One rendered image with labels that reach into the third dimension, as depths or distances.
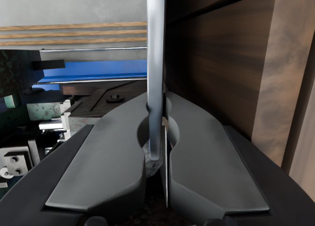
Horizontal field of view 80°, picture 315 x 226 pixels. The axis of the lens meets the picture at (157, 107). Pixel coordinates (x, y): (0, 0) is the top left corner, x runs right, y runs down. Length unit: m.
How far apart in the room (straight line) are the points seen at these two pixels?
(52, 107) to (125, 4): 1.27
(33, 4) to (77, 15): 0.38
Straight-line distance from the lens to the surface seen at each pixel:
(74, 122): 0.63
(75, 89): 1.18
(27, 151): 1.01
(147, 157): 0.83
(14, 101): 1.18
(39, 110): 1.21
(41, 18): 2.22
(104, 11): 2.07
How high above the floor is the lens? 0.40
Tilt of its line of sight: 5 degrees down
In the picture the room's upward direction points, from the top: 93 degrees counter-clockwise
